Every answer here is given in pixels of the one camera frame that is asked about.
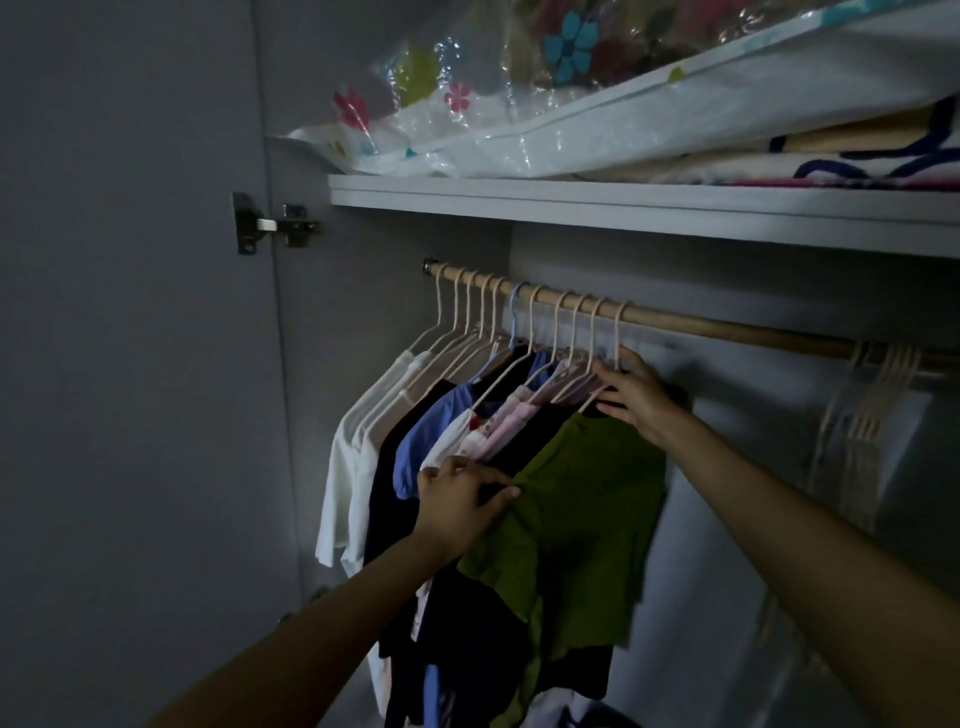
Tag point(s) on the white shirt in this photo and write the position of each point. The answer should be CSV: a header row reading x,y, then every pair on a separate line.
x,y
360,480
337,480

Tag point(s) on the grey wardrobe door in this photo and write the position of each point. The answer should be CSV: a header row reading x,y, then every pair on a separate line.
x,y
135,360

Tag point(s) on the white pink patterned garment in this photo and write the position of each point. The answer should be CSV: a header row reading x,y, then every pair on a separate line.
x,y
480,431

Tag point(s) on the blue shirt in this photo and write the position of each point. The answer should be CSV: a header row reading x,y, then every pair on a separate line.
x,y
416,450

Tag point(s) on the green shirt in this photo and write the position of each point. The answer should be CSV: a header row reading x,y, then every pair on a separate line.
x,y
577,525

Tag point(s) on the folded patterned blanket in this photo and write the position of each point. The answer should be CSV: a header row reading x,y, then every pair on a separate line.
x,y
847,154

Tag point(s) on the black garment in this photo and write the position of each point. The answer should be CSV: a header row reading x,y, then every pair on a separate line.
x,y
465,637

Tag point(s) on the pink hanger with green shirt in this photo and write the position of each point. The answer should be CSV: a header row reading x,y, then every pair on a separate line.
x,y
619,330

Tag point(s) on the person's left thumb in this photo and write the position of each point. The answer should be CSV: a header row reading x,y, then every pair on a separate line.
x,y
501,499

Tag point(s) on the person's right thumb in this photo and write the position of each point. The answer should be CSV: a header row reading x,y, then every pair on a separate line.
x,y
615,411

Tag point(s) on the row of pink clothes hangers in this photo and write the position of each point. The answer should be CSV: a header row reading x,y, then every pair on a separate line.
x,y
480,330

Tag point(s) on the person's right hand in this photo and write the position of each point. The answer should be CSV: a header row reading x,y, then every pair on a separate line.
x,y
645,397

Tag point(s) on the blue clothes hanger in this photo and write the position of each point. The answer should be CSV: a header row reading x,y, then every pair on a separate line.
x,y
514,315

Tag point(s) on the wooden closet rod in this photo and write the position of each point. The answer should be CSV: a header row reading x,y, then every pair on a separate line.
x,y
712,326

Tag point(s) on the clear floral storage bag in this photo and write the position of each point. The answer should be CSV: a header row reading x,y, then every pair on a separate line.
x,y
570,97

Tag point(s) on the person's right forearm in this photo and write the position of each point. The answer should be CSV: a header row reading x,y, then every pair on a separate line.
x,y
810,555

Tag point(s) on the white wardrobe shelf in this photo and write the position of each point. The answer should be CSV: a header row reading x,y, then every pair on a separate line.
x,y
645,210

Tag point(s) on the person's left forearm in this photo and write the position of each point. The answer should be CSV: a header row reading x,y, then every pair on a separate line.
x,y
322,637

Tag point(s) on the metal door hinge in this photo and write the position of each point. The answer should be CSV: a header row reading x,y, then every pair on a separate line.
x,y
274,223

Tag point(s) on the person's left hand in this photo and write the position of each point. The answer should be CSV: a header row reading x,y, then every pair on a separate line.
x,y
450,510

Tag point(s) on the bunch of empty pink hangers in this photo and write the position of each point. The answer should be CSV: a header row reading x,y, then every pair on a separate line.
x,y
870,420

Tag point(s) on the black shirt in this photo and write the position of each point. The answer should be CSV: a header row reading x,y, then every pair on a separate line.
x,y
390,487

